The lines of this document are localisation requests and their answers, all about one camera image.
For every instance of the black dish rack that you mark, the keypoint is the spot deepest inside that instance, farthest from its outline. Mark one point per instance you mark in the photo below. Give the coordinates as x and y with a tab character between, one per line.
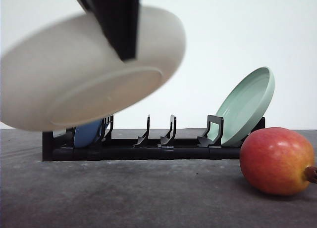
60	145

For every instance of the white plate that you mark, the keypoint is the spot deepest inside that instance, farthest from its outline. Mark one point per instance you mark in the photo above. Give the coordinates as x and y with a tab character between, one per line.
66	74

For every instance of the green plate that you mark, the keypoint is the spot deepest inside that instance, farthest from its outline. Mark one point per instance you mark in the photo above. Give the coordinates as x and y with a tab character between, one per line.
243	105

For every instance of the red pomegranate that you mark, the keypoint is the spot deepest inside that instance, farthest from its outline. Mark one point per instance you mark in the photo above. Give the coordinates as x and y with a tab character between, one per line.
278	160

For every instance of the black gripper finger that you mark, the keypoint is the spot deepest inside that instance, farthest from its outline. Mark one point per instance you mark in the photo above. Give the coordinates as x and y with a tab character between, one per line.
119	21

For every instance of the blue plate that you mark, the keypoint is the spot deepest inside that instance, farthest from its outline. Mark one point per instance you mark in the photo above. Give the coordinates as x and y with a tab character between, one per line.
86	134

